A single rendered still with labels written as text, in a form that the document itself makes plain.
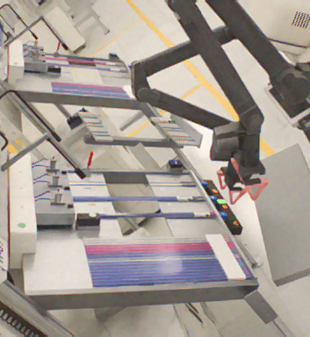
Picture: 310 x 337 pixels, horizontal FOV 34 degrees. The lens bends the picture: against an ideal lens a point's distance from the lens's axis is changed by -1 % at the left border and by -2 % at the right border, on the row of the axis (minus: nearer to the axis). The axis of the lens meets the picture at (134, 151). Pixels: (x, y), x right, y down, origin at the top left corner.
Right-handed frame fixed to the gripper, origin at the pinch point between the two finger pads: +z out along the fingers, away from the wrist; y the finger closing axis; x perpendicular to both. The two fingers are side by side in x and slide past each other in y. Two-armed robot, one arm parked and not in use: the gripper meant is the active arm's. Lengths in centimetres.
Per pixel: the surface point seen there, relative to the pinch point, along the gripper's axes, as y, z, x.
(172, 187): -19.4, 9.2, -14.0
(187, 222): 4.1, 8.8, -15.3
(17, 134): -106, 32, -73
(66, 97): -107, 10, -47
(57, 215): 6, 3, -62
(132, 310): 8, 47, -32
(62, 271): 28, 7, -62
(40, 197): -2, 2, -67
